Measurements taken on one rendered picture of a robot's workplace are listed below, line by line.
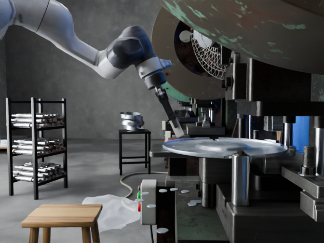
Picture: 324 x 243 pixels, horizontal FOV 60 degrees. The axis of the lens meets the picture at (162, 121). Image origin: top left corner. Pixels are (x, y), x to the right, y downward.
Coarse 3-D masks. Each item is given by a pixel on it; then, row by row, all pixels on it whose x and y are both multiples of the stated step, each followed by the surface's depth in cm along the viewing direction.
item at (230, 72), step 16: (240, 64) 62; (256, 64) 59; (224, 80) 69; (240, 80) 62; (256, 80) 59; (272, 80) 59; (288, 80) 59; (304, 80) 59; (240, 96) 62; (256, 96) 60; (272, 96) 59; (288, 96) 59; (304, 96) 59
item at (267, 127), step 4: (264, 116) 68; (268, 116) 66; (272, 116) 65; (276, 116) 65; (280, 116) 65; (264, 120) 68; (268, 120) 66; (272, 120) 65; (276, 120) 65; (280, 120) 65; (264, 124) 68; (268, 124) 66; (272, 124) 65; (276, 124) 65; (280, 124) 65; (264, 128) 68; (268, 128) 66; (272, 128) 65; (276, 128) 65; (280, 128) 65
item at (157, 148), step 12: (156, 144) 73; (156, 156) 62; (168, 156) 61; (180, 156) 61; (192, 156) 61; (204, 168) 64; (216, 168) 63; (228, 168) 63; (204, 180) 64; (216, 180) 63; (228, 180) 63; (204, 192) 64; (204, 204) 64
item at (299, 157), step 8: (288, 152) 61; (296, 152) 61; (256, 160) 66; (264, 160) 61; (272, 160) 60; (280, 160) 60; (288, 160) 60; (296, 160) 60; (264, 168) 61; (272, 168) 60; (280, 168) 60
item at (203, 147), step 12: (168, 144) 72; (180, 144) 72; (192, 144) 72; (204, 144) 68; (216, 144) 68; (228, 144) 68; (240, 144) 68; (252, 144) 72; (264, 144) 72; (276, 144) 70; (204, 156) 55; (216, 156) 54; (252, 156) 54; (264, 156) 54
